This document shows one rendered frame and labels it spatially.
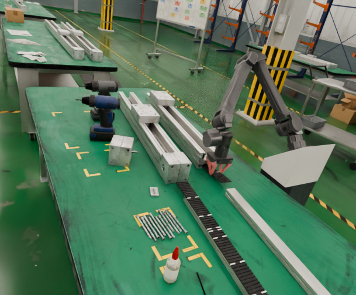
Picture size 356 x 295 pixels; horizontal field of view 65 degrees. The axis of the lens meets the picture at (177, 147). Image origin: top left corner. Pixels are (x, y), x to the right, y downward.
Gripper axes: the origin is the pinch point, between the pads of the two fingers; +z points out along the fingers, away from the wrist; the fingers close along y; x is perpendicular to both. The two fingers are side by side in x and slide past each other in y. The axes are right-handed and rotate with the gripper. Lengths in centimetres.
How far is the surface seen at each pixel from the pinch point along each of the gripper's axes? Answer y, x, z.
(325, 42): -687, -544, -36
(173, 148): 16.6, -12.6, -6.2
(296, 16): -237, -227, -75
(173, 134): 5.2, -37.0, -0.9
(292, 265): 2, 50, 0
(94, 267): 57, 34, 3
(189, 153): 5.2, -16.8, -0.8
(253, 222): 2.2, 31.4, 0.3
